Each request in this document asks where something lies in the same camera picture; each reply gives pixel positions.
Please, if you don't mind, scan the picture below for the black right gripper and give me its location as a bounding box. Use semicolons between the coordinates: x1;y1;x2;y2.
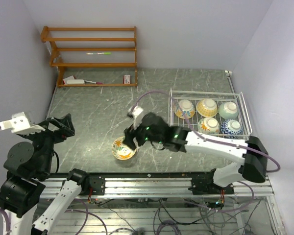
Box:
122;116;164;150

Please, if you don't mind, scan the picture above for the aluminium mounting rail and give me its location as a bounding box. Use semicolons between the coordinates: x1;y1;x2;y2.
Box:
14;176;275;198

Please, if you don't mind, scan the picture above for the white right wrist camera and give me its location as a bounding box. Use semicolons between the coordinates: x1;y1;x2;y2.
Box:
127;106;145;130

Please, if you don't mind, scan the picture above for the wooden shelf rack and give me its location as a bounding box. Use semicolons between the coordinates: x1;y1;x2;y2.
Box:
41;25;138;88

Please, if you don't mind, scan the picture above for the yellow sun pattern bowl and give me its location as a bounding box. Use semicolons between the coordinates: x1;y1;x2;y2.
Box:
196;98;218;118

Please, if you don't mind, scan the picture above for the green fern orange flower bowl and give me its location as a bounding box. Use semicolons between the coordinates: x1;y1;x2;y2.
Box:
112;136;136;161

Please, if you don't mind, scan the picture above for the green white marker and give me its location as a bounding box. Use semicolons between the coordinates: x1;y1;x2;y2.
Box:
86;52;111;55

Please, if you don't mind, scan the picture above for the white wire dish rack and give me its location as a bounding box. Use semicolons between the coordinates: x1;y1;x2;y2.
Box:
169;90;252;140

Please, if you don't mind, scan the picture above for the light teal ribbed bowl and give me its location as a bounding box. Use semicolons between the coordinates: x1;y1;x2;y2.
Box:
218;102;238;120

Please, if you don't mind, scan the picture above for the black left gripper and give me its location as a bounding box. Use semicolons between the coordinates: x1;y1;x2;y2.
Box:
21;112;74;176

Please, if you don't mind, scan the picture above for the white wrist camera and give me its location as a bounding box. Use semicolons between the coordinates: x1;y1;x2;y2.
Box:
0;112;46;135
127;106;145;130

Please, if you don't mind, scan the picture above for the red geometric pattern bowl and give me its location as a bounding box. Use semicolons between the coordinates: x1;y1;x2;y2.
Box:
220;119;243;135

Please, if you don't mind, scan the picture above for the red white small box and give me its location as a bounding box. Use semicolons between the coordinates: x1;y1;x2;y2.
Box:
123;74;131;85

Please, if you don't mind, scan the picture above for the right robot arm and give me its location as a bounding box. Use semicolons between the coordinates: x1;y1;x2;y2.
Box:
123;111;268;195

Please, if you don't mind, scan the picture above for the blue orange floral bowl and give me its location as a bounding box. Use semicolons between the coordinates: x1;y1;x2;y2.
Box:
173;99;195;119

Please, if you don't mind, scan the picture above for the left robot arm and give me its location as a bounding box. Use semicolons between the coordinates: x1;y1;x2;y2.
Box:
0;112;104;235

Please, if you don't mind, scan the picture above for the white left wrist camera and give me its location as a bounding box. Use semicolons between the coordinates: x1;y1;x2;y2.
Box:
0;112;46;135

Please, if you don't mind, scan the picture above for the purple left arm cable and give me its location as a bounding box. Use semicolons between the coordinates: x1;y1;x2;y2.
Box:
0;126;12;233

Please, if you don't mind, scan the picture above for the red white flat box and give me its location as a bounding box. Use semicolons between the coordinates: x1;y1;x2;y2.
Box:
62;75;75;85

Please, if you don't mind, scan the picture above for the white plastic case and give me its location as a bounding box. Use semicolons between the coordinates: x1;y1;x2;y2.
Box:
67;79;86;85

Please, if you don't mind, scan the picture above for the orange flower green leaf bowl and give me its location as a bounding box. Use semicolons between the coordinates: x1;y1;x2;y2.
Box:
198;117;220;134

